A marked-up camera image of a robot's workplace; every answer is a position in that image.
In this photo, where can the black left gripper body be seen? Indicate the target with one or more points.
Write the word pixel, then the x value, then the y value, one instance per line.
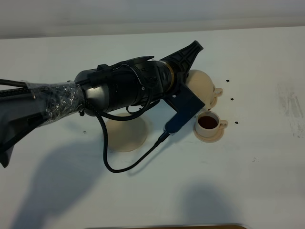
pixel 170 76

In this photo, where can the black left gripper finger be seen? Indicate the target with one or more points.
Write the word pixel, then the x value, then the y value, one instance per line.
pixel 182 60

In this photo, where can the beige teapot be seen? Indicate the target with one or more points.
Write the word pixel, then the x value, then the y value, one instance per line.
pixel 202 86

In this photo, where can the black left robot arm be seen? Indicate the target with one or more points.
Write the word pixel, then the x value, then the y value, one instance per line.
pixel 119 92

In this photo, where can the beige teapot saucer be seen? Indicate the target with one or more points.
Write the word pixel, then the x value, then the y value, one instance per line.
pixel 126 136

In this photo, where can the beige far teacup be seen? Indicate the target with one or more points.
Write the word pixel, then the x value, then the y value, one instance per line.
pixel 218 92

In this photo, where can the beige teacup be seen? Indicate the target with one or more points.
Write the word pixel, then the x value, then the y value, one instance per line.
pixel 218 92
pixel 208 124

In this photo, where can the beige far saucer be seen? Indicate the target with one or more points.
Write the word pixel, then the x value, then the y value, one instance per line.
pixel 213 102

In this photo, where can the beige near teacup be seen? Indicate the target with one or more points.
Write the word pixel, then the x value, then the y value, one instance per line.
pixel 208 124

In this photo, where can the beige near saucer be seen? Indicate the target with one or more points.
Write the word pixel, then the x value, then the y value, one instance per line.
pixel 219 134

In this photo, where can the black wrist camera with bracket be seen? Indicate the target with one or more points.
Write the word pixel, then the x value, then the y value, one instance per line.
pixel 186 104

